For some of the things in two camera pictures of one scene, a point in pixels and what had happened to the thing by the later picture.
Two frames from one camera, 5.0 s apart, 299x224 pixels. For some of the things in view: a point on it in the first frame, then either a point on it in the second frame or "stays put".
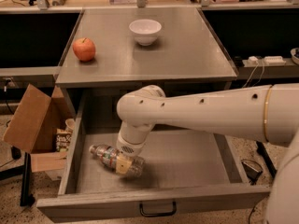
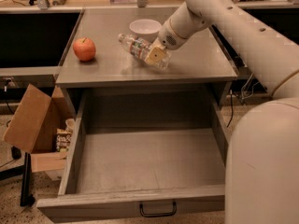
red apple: x=84 y=49 stays put
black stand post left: x=26 y=197 stays put
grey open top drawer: x=189 y=175 stays put
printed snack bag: x=64 y=138 stays put
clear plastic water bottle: x=107 y=155 to x=139 y=49
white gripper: x=129 y=147 to x=167 y=37
